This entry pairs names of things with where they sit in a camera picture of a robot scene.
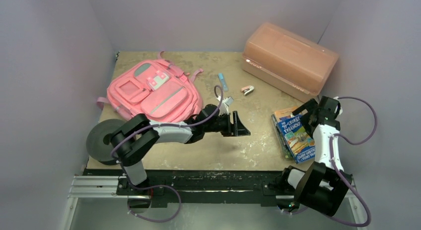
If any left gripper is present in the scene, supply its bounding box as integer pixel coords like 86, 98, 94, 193
204, 111, 249, 137

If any blue treehouse book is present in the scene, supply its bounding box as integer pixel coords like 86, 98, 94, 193
278, 114, 316, 164

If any pink backpack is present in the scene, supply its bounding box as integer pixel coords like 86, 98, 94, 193
97, 54, 203, 123

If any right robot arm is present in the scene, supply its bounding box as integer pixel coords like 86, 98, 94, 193
279, 96, 352, 217

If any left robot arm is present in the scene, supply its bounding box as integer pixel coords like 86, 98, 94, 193
110, 104, 251, 195

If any orange book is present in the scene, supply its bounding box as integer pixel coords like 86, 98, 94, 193
274, 106, 298, 122

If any pink mini stapler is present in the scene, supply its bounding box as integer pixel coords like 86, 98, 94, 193
241, 85, 255, 96

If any orange plastic storage box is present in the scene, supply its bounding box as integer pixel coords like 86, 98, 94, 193
241, 22, 339, 102

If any green book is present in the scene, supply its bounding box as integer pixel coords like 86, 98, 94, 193
271, 114, 293, 160

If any blue highlighter pen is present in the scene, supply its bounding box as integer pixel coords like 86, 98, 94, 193
218, 73, 229, 91

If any grey tape roll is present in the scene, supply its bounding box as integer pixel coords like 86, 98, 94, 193
86, 119, 125, 165

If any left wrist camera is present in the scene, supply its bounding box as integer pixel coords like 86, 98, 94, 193
217, 96, 234, 115

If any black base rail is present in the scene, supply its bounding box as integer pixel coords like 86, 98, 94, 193
69, 169, 299, 210

